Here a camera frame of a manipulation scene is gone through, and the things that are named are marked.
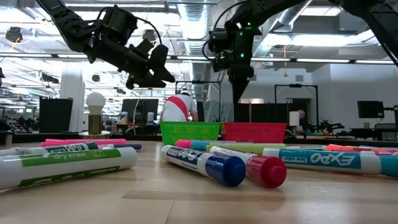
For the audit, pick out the small white box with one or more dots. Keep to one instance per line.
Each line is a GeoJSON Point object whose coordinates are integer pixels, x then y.
{"type": "Point", "coordinates": [293, 118]}

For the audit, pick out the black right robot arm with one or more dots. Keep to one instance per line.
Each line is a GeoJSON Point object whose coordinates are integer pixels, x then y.
{"type": "Point", "coordinates": [264, 12]}

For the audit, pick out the silver ceiling air duct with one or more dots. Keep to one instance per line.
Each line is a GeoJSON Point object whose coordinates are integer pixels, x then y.
{"type": "Point", "coordinates": [194, 18]}

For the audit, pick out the red plastic basket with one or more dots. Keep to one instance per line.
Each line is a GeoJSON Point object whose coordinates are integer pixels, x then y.
{"type": "Point", "coordinates": [255, 132]}

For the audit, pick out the yellow-green highlighter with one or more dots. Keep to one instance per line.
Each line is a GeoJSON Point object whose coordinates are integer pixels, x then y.
{"type": "Point", "coordinates": [248, 147]}

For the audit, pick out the purple-capped thin marker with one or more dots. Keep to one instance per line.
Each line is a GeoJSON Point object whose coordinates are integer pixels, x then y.
{"type": "Point", "coordinates": [127, 146]}

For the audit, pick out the black background robot arm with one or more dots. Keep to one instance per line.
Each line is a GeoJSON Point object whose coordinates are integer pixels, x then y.
{"type": "Point", "coordinates": [326, 126]}

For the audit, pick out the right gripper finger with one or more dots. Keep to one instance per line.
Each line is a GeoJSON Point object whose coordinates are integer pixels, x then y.
{"type": "Point", "coordinates": [238, 81]}

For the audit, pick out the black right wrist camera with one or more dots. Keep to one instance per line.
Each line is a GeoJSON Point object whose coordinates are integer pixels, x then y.
{"type": "Point", "coordinates": [220, 43]}

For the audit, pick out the black background rig frame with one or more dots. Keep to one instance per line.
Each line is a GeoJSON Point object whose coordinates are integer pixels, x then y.
{"type": "Point", "coordinates": [295, 85]}
{"type": "Point", "coordinates": [199, 82]}

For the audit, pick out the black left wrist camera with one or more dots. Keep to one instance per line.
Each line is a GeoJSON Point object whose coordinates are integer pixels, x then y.
{"type": "Point", "coordinates": [144, 46]}

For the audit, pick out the red Expo marker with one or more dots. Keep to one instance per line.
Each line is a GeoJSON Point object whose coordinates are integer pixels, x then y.
{"type": "Point", "coordinates": [267, 171]}

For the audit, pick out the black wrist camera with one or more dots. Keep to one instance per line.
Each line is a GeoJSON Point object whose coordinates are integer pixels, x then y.
{"type": "Point", "coordinates": [220, 43]}
{"type": "Point", "coordinates": [144, 46]}

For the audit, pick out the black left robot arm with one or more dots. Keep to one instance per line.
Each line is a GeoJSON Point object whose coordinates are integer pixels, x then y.
{"type": "Point", "coordinates": [68, 25]}

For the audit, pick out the dark green Expo marker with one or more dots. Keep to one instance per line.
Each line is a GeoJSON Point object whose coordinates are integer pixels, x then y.
{"type": "Point", "coordinates": [62, 148]}

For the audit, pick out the light green Expo marker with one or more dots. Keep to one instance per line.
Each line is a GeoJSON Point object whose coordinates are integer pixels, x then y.
{"type": "Point", "coordinates": [62, 165]}

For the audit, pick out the blue Expo marker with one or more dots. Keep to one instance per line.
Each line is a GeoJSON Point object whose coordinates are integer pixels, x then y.
{"type": "Point", "coordinates": [202, 161]}

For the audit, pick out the teal Expo marker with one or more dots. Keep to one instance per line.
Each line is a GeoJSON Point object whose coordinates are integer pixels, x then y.
{"type": "Point", "coordinates": [326, 159]}

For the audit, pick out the white wipes canister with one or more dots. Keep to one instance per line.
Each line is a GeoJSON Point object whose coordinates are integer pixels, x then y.
{"type": "Point", "coordinates": [150, 118]}
{"type": "Point", "coordinates": [124, 118]}

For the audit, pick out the green plastic basket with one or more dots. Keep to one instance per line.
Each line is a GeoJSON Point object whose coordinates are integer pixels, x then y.
{"type": "Point", "coordinates": [189, 132]}

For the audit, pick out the black cabinet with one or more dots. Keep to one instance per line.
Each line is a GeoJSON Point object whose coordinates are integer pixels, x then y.
{"type": "Point", "coordinates": [56, 115]}

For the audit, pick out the black partition panel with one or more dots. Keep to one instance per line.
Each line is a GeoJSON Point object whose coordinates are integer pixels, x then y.
{"type": "Point", "coordinates": [264, 112]}

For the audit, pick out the black ceiling camera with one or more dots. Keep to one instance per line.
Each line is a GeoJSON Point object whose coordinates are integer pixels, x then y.
{"type": "Point", "coordinates": [14, 34]}

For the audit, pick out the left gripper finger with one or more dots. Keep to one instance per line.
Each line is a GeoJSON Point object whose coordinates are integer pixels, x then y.
{"type": "Point", "coordinates": [160, 65]}
{"type": "Point", "coordinates": [149, 83]}

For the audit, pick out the white bulb brass lamp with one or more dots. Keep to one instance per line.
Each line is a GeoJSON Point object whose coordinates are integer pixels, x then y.
{"type": "Point", "coordinates": [95, 104]}

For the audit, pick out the black computer monitor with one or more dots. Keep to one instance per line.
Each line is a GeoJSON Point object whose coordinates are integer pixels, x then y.
{"type": "Point", "coordinates": [140, 109]}
{"type": "Point", "coordinates": [370, 109]}

